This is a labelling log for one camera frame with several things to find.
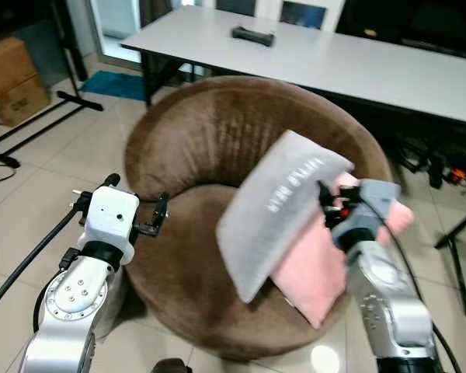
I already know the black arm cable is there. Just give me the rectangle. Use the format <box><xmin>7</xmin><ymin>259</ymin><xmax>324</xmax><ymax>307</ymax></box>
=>
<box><xmin>0</xmin><ymin>204</ymin><xmax>88</xmax><ymax>321</ymax></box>
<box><xmin>379</xmin><ymin>216</ymin><xmax>464</xmax><ymax>373</ymax></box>

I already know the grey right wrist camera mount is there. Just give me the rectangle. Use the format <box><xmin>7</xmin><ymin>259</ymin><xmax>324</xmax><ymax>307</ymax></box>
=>
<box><xmin>332</xmin><ymin>179</ymin><xmax>402</xmax><ymax>251</ymax></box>

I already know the black handheld device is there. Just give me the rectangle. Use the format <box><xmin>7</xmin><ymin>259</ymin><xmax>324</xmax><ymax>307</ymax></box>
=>
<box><xmin>231</xmin><ymin>26</ymin><xmax>276</xmax><ymax>48</ymax></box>

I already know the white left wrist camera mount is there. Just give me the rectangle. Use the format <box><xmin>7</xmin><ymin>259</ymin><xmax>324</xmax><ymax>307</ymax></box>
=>
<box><xmin>84</xmin><ymin>185</ymin><xmax>140</xmax><ymax>262</ymax></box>

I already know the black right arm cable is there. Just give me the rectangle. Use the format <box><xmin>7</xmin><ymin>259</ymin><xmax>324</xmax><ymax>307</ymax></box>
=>
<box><xmin>379</xmin><ymin>216</ymin><xmax>464</xmax><ymax>373</ymax></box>

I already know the black metal floor stand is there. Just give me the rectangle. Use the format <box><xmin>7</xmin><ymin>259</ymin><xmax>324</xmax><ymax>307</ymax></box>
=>
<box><xmin>0</xmin><ymin>0</ymin><xmax>105</xmax><ymax>169</ymax></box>

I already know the long white table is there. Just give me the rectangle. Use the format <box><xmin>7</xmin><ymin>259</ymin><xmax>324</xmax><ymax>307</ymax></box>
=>
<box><xmin>121</xmin><ymin>5</ymin><xmax>466</xmax><ymax>127</ymax></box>

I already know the black gear with orange parts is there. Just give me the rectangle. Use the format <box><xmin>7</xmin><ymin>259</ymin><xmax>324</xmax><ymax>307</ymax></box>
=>
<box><xmin>395</xmin><ymin>134</ymin><xmax>466</xmax><ymax>193</ymax></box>

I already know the grey pillow with white lettering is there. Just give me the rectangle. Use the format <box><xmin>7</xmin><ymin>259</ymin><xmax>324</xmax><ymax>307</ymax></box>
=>
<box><xmin>216</xmin><ymin>130</ymin><xmax>356</xmax><ymax>305</ymax></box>

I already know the brown round plush sofa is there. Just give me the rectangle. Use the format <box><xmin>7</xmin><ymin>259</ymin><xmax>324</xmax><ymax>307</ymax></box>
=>
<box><xmin>124</xmin><ymin>75</ymin><xmax>395</xmax><ymax>363</ymax></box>

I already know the dark robot foot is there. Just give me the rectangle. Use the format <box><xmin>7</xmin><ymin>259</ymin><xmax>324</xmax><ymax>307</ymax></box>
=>
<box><xmin>151</xmin><ymin>357</ymin><xmax>193</xmax><ymax>373</ymax></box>

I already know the small printed cardboard box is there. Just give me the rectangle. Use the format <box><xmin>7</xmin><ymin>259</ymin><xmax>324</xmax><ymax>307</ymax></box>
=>
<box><xmin>0</xmin><ymin>75</ymin><xmax>54</xmax><ymax>128</ymax></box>

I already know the large brown cardboard box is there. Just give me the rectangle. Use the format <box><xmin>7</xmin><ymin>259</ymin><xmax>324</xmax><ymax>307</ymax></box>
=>
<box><xmin>0</xmin><ymin>36</ymin><xmax>39</xmax><ymax>103</ymax></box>

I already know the black folding leg frame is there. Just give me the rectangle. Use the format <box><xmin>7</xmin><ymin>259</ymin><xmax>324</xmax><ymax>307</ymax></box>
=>
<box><xmin>433</xmin><ymin>185</ymin><xmax>466</xmax><ymax>318</ymax></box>

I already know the blue floor mat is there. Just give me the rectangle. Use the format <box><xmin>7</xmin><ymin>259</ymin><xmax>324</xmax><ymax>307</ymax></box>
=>
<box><xmin>78</xmin><ymin>70</ymin><xmax>149</xmax><ymax>103</ymax></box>

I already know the pink pillow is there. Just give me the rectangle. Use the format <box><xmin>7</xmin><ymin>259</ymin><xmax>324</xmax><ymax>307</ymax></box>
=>
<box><xmin>270</xmin><ymin>172</ymin><xmax>416</xmax><ymax>330</ymax></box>

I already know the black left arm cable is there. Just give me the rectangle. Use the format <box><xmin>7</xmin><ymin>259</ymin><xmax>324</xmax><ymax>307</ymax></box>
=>
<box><xmin>0</xmin><ymin>204</ymin><xmax>88</xmax><ymax>321</ymax></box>

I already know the blue chair back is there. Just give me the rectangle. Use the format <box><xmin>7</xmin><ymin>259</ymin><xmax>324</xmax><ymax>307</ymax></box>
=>
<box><xmin>279</xmin><ymin>0</ymin><xmax>328</xmax><ymax>31</ymax></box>

